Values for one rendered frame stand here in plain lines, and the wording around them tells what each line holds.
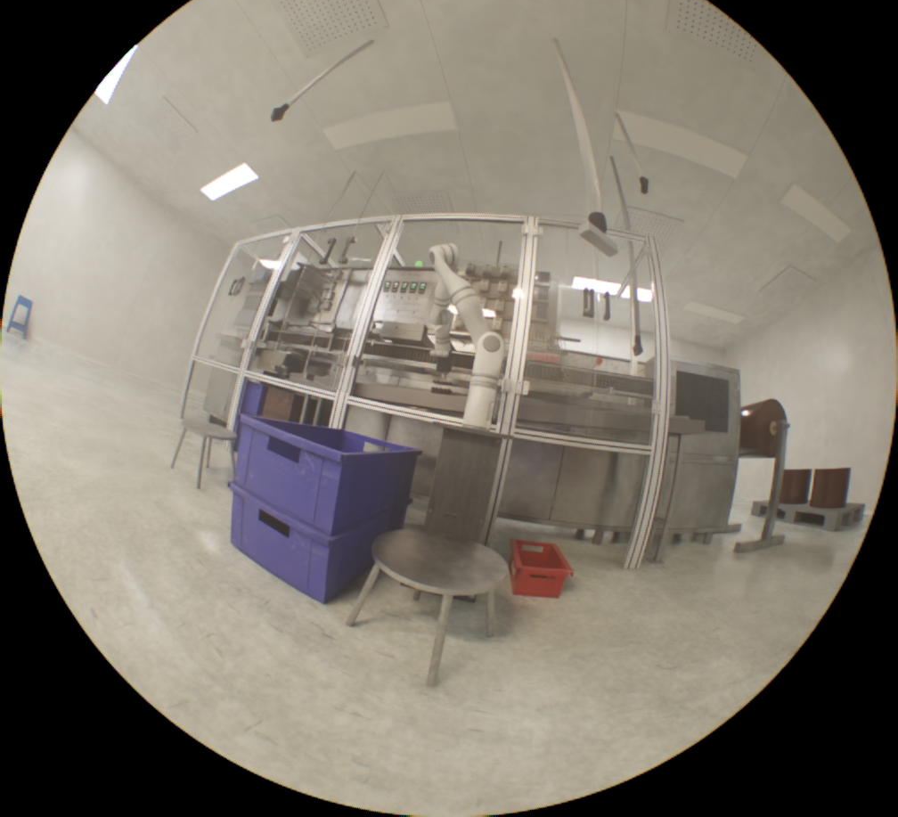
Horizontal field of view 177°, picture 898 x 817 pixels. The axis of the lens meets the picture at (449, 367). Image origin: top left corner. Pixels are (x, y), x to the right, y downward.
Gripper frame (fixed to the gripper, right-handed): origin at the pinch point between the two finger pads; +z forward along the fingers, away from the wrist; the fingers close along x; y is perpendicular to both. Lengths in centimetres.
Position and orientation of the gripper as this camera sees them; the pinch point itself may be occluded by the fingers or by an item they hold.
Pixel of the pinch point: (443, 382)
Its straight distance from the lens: 148.7
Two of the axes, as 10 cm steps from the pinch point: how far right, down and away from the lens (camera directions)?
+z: 0.3, 8.6, 5.1
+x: -9.7, -1.0, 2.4
